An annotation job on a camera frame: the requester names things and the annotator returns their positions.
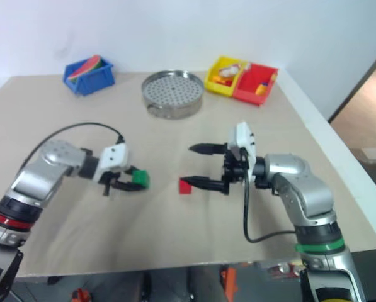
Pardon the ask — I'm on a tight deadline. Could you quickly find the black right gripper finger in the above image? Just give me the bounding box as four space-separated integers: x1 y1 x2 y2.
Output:
188 143 228 156
182 176 224 193

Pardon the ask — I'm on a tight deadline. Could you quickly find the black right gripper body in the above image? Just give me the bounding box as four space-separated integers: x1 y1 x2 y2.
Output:
222 143 250 196

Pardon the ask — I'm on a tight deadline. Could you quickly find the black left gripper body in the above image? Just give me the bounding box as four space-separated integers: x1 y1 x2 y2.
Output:
101 171 127 196

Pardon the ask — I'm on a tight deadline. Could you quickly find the green cube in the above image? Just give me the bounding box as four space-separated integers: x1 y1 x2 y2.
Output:
131 169 152 191

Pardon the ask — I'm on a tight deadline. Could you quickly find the red cube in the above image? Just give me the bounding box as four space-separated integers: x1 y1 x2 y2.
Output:
179 177 193 196

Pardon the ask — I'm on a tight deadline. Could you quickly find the yellow plastic bin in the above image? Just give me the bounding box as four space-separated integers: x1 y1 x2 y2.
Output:
204 55 249 97

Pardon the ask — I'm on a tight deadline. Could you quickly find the round steel steamer tray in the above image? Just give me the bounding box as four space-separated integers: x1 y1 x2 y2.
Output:
141 69 205 121

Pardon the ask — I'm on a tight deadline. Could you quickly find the orange yellow toy food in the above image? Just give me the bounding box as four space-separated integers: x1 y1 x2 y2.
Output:
211 74 234 86

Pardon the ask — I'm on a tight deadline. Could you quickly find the red plastic bin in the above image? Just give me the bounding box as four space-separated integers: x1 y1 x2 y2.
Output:
232 62 280 108

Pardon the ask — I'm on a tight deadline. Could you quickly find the white toy food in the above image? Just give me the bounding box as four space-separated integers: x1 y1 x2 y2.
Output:
219 64 242 78

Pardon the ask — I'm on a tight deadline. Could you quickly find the blue plastic bin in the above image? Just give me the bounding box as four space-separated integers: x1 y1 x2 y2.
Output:
63 56 117 97

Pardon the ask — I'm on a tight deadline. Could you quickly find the orange black stand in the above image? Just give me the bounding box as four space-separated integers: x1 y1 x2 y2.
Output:
220 266 239 302

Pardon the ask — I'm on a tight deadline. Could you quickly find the toy watermelon slice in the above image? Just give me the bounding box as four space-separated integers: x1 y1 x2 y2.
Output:
68 55 103 84

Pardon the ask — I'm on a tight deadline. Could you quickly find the small orange black object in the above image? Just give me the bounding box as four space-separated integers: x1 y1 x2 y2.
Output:
72 288 93 302

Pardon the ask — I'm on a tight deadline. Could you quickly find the cardboard box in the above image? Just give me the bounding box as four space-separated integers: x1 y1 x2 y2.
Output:
357 146 376 164

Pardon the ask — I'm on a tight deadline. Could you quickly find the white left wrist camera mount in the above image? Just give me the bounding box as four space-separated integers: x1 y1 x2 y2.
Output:
93 143 130 183

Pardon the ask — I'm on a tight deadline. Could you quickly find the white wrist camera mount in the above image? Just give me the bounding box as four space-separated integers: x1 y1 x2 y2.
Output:
227 121 258 183
93 143 130 183

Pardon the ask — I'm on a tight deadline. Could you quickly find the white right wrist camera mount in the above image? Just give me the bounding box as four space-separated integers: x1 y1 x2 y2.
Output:
227 121 258 183

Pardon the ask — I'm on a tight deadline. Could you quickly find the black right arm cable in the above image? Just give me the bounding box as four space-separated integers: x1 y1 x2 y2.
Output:
242 150 299 244

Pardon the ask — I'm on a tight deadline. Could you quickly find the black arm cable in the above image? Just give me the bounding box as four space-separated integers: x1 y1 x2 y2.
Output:
19 122 126 171
242 150 299 244

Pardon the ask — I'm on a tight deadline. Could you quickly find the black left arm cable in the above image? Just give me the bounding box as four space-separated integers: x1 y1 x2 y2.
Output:
19 122 126 171

